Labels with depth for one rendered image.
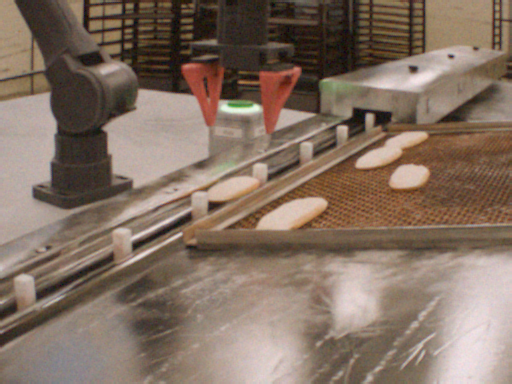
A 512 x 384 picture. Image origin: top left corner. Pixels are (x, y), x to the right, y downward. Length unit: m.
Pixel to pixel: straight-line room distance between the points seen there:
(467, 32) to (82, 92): 7.13
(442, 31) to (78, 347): 7.62
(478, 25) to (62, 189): 7.10
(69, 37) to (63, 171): 0.17
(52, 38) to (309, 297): 0.59
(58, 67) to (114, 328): 0.52
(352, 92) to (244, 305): 0.88
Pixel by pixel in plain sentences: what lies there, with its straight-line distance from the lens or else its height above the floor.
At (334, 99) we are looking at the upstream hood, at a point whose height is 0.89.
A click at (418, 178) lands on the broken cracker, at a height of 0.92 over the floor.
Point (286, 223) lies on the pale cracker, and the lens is 0.61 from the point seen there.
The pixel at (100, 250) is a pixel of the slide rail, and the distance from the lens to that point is 0.71.
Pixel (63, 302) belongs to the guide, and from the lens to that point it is 0.58.
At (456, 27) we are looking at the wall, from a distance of 7.93.
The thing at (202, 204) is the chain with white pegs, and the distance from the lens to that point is 0.81.
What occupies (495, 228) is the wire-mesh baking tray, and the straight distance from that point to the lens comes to 0.51.
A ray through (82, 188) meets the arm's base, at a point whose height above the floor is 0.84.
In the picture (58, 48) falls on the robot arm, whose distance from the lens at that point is 0.95.
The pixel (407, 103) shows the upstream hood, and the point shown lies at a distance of 1.28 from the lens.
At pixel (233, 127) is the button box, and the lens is 1.12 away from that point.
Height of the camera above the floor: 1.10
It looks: 16 degrees down
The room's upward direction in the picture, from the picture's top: 1 degrees clockwise
